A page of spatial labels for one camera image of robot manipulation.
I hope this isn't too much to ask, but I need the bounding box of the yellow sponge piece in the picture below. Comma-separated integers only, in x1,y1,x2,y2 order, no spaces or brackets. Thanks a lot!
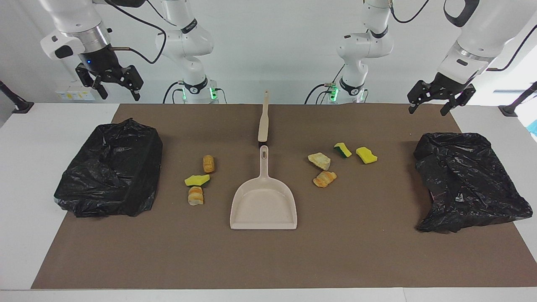
185,174,210,187
356,147,378,164

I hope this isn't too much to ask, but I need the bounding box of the pale bread chunk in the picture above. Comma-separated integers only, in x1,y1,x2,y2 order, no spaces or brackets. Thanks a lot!
308,152,331,171

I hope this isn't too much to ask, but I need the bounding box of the long striped croissant piece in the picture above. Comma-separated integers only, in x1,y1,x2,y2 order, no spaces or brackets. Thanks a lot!
313,171,337,188

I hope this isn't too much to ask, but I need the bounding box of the beige hand brush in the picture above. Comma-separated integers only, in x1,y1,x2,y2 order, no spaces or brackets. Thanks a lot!
257,90,270,143

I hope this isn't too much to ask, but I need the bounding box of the beige plastic dustpan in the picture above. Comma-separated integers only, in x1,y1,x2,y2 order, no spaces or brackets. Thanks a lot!
230,145,298,230

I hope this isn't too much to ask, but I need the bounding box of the crumpled black bag bin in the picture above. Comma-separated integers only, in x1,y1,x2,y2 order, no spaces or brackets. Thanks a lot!
413,132,533,233

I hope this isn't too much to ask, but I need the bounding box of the boxy black bag bin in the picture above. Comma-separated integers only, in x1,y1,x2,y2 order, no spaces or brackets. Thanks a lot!
54,118,163,218

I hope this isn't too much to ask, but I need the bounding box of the brown table mat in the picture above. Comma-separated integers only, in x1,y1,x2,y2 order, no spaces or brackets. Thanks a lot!
31,104,537,289

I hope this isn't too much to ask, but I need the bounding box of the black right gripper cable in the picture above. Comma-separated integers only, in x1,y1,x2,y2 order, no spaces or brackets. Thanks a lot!
103,0,167,65

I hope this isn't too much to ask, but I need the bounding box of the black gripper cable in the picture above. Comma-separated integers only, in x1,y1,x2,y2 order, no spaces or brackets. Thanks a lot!
103,0,167,65
389,0,537,72

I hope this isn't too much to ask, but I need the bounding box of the white wall socket box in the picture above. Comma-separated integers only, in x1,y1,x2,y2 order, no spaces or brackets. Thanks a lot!
55,86,95,101

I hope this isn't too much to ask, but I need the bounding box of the black right base cable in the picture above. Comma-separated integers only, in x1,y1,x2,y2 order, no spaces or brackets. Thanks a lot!
163,81,185,104

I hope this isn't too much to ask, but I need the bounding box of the black base cable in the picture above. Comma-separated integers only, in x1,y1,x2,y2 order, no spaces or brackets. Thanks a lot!
304,63,347,104
163,81,185,104

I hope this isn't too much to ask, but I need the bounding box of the black camera stand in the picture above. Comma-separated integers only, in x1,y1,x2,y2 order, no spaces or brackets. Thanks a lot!
0,80,34,114
498,82,537,117

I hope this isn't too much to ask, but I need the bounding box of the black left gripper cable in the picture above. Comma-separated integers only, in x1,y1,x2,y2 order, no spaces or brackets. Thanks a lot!
389,0,537,72

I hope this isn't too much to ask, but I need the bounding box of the black left base cable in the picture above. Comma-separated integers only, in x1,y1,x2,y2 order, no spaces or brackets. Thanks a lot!
304,63,347,104

